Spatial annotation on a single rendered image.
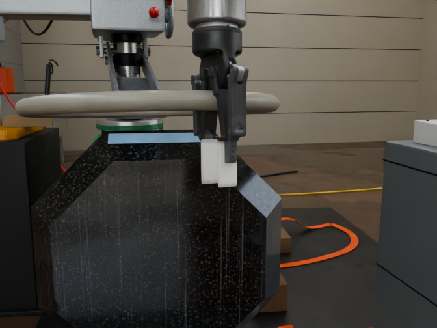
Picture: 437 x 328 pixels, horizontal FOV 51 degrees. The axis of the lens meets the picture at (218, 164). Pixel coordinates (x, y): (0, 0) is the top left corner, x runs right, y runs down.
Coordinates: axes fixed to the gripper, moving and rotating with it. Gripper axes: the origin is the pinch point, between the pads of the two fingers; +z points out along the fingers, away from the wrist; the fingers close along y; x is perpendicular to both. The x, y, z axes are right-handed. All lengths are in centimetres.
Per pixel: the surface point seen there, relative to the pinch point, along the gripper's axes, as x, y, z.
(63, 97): 20.8, 9.0, -10.2
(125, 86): -9, 69, -18
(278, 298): -80, 89, 66
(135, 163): -12, 70, 5
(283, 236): -126, 142, 57
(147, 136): -18, 73, -3
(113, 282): -6, 76, 42
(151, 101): 10.5, 0.5, -9.4
